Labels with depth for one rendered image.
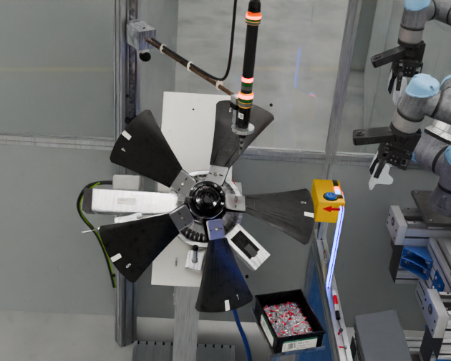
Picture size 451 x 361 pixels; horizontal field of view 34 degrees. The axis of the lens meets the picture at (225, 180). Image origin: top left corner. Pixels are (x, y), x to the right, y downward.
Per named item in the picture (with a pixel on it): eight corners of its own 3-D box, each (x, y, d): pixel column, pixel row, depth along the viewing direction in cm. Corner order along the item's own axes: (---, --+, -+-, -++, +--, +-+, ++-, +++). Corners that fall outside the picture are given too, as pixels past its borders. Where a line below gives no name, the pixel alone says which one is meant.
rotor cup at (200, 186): (179, 188, 244) (178, 182, 231) (221, 177, 246) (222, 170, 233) (190, 230, 242) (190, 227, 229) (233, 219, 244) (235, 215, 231)
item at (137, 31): (124, 43, 267) (124, 20, 262) (141, 40, 270) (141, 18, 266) (138, 53, 260) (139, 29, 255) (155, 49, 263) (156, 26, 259)
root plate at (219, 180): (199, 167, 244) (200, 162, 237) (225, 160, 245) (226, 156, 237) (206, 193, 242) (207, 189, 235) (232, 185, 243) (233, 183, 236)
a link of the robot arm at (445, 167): (457, 195, 262) (465, 162, 255) (428, 178, 271) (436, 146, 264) (478, 187, 268) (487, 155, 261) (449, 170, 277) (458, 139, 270)
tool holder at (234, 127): (222, 124, 227) (225, 96, 222) (240, 120, 231) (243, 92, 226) (240, 137, 221) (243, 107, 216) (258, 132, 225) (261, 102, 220)
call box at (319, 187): (309, 201, 283) (313, 177, 278) (335, 203, 284) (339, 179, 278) (313, 225, 270) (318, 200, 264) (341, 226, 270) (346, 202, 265)
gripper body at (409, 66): (419, 80, 240) (427, 45, 234) (393, 79, 240) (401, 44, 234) (414, 71, 247) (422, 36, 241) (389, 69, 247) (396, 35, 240)
